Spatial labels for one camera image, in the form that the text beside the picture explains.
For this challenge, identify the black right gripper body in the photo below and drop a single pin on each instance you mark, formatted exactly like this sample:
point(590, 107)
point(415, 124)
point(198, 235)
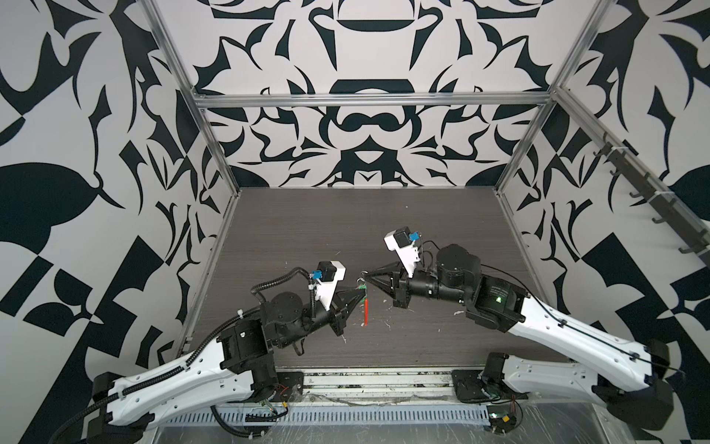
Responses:
point(405, 294)

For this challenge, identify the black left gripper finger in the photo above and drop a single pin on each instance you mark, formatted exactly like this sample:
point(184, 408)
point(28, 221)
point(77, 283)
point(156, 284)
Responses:
point(354, 306)
point(352, 295)

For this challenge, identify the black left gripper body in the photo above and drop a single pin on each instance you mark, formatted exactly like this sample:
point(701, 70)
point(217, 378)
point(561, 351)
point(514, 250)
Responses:
point(333, 314)

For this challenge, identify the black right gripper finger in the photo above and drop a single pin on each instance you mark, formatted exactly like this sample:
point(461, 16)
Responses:
point(387, 280)
point(384, 270)

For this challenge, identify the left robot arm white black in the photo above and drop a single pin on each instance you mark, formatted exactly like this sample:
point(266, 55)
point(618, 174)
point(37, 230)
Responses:
point(233, 364)

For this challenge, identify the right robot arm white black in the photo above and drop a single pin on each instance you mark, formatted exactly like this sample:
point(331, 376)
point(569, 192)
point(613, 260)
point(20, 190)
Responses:
point(625, 377)

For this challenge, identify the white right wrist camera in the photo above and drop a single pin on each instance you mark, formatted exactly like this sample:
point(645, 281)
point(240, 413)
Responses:
point(403, 242)

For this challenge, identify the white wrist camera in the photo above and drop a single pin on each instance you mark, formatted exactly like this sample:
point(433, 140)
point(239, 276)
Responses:
point(326, 278)
point(403, 242)

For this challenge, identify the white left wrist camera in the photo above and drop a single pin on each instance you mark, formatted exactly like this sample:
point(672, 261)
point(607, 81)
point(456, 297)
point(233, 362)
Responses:
point(326, 278)

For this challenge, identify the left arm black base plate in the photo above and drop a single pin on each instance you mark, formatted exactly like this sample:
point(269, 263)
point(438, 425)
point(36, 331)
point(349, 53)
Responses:
point(289, 386)

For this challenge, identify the white slotted cable duct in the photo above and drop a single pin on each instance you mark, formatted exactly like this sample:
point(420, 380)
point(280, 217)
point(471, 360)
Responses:
point(304, 415)

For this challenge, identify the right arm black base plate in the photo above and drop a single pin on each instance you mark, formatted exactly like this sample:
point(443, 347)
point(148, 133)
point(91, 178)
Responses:
point(469, 388)

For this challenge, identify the aluminium frame crossbar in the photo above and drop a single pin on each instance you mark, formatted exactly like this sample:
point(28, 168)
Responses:
point(370, 100)

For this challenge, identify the black wall hook rail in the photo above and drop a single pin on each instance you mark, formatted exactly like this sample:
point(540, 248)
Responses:
point(648, 188)

